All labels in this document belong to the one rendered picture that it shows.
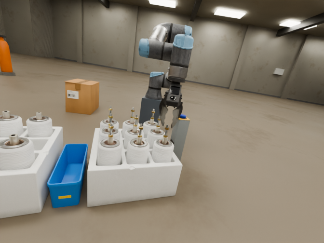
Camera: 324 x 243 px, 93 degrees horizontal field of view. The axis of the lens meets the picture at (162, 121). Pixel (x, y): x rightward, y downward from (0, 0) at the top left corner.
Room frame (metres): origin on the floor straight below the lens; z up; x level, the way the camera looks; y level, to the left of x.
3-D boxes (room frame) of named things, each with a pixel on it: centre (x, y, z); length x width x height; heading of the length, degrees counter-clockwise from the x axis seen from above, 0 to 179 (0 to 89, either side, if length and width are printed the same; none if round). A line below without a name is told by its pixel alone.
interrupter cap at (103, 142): (0.56, 0.19, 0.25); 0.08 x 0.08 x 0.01
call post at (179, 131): (0.89, -0.12, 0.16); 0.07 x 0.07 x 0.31; 21
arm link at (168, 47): (0.76, -0.01, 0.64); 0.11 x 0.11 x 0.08; 1
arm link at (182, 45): (0.66, -0.03, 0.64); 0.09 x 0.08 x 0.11; 1
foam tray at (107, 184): (0.71, 0.13, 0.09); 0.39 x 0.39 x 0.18; 21
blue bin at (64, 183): (0.58, 0.37, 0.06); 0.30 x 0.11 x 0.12; 22
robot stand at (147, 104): (1.40, 0.11, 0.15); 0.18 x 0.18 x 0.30; 89
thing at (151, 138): (0.75, 0.02, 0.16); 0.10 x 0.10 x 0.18
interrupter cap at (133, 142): (0.60, 0.08, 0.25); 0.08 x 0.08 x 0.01
